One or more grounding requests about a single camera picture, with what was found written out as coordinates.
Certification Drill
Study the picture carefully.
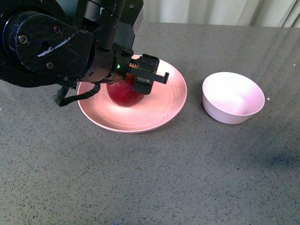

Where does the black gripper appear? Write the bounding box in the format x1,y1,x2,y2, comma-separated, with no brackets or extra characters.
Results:
86,44,169,95

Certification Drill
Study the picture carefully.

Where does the red apple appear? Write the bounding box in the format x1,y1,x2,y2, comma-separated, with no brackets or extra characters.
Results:
106,73,145,107

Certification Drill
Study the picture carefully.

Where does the pink plate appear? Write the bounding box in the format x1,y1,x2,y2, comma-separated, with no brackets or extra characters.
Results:
78,60,188,133

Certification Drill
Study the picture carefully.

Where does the light pink bowl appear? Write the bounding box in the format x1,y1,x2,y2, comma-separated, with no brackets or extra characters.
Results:
202,72,265,124

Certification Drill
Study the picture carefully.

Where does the white pleated curtain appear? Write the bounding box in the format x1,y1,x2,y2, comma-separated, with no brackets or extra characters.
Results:
143,0,300,28

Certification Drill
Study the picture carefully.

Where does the black braided cable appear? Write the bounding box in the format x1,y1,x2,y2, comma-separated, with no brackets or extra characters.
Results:
54,83,102,107

